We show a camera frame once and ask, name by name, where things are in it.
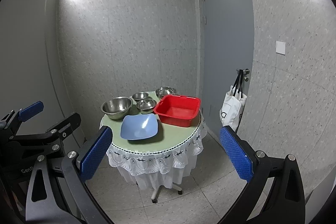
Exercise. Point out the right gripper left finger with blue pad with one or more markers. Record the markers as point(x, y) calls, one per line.
point(81, 168)

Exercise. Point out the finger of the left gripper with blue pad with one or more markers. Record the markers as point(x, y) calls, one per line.
point(63, 129)
point(31, 111)

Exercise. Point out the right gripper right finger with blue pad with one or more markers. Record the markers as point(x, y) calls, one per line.
point(285, 202)

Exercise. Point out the blue square plastic plate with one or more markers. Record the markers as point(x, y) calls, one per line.
point(139, 127)

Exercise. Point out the large stainless steel bowl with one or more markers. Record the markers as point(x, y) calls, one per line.
point(117, 108)

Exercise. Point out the small steel bowl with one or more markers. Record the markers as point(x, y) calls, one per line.
point(146, 106)
point(140, 96)

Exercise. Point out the grey cabinet panel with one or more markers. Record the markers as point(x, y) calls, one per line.
point(30, 63)

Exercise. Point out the white lace tablecloth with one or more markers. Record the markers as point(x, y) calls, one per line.
point(162, 167)

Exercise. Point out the round table with green mat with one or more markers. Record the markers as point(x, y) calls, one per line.
point(161, 140)

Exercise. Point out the red square plastic basin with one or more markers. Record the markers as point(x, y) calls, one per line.
point(177, 110)

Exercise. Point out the steel bowl back right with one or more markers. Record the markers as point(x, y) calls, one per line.
point(164, 91)

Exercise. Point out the grey door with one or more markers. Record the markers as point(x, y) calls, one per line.
point(228, 44)

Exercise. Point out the white tote bag black handles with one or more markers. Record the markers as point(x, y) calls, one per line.
point(233, 105)

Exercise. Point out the white table pedestal base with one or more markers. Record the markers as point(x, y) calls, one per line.
point(162, 189)

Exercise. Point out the metal door handle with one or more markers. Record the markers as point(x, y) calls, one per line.
point(245, 73)

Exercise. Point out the white wall switch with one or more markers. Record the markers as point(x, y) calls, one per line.
point(280, 48)

